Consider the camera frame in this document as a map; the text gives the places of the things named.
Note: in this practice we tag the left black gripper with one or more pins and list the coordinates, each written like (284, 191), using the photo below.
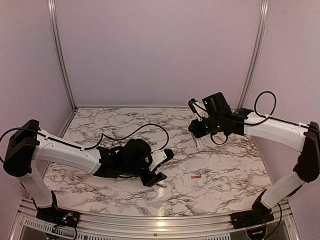
(153, 178)

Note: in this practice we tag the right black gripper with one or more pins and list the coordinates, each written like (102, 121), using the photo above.
(197, 132)

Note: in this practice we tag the orange battery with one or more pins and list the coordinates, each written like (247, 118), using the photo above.
(161, 185)
(196, 176)

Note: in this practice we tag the white remote control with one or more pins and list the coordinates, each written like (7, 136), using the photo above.
(198, 143)

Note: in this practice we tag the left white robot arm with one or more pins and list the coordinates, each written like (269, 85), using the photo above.
(30, 143)

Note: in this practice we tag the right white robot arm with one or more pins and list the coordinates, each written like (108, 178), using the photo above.
(215, 116)

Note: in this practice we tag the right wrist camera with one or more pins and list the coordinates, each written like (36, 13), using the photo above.
(198, 109)

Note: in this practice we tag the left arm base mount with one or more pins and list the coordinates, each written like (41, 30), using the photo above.
(58, 216)

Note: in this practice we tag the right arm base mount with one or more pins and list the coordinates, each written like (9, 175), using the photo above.
(258, 215)

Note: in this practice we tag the right aluminium corner post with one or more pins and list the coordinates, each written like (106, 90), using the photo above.
(261, 28)

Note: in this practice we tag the aluminium corner post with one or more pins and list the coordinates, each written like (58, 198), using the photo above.
(261, 28)
(59, 51)

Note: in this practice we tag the front aluminium rail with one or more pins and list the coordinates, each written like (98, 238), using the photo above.
(98, 226)

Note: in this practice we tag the left aluminium corner post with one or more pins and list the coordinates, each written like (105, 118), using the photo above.
(59, 51)

